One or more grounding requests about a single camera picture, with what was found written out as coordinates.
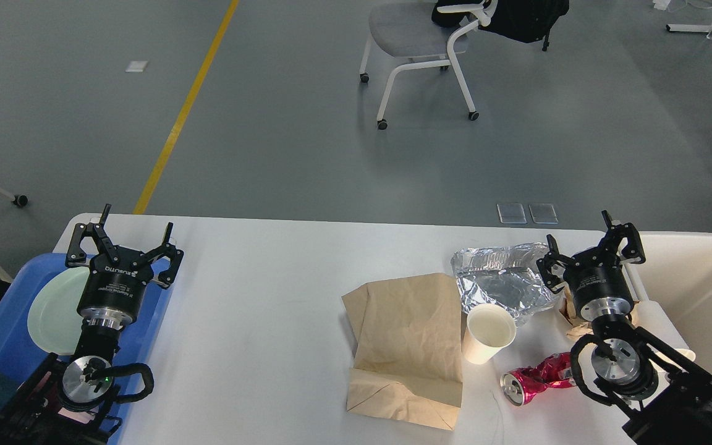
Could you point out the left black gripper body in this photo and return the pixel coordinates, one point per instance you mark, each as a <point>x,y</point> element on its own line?
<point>115,291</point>

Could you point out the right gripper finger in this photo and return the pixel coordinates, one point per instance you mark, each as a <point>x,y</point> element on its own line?
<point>553,258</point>
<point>621,244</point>

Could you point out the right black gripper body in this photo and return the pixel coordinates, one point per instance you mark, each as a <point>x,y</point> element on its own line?
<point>598,289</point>

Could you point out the green plate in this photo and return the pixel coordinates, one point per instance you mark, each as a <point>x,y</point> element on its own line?
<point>53,322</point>

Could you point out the pink ribbed mug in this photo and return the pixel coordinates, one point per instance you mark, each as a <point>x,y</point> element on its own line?
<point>82,411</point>

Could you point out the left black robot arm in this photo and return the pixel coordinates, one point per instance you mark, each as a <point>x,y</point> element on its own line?
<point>91,370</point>

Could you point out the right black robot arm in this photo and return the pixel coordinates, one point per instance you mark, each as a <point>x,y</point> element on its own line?
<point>666,397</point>

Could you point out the crumpled aluminium foil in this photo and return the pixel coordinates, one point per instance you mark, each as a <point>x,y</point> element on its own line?
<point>505,276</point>

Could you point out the crumpled brown napkin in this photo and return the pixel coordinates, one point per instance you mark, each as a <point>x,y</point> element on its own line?
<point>578,327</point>

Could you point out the white plastic bin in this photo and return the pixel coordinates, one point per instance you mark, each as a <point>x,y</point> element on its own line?
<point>677,273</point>

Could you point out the white paper cup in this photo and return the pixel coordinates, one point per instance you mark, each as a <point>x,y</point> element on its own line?
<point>489,328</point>

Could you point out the blue plastic tray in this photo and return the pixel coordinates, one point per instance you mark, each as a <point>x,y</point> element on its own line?
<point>20,356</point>

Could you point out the crushed red can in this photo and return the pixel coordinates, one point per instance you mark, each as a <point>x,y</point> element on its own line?
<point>522,384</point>

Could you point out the brown paper bag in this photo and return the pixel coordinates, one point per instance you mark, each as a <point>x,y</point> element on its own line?
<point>408,364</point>

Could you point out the black backpack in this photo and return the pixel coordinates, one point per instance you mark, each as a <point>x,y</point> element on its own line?
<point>524,21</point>

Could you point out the grey white office chair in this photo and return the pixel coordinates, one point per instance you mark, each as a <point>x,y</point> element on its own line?
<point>405,30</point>

